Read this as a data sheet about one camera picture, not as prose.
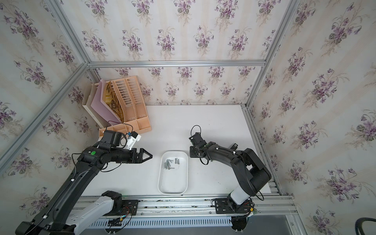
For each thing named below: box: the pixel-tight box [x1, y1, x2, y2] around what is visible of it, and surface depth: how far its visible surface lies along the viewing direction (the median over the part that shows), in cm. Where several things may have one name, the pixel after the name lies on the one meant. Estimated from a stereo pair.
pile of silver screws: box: [164, 157, 180, 170], surface depth 90 cm
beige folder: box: [82, 80, 109, 129], surface depth 86 cm
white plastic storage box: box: [157, 150, 189, 196], surface depth 87 cm
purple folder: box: [91, 78, 121, 126], surface depth 88 cm
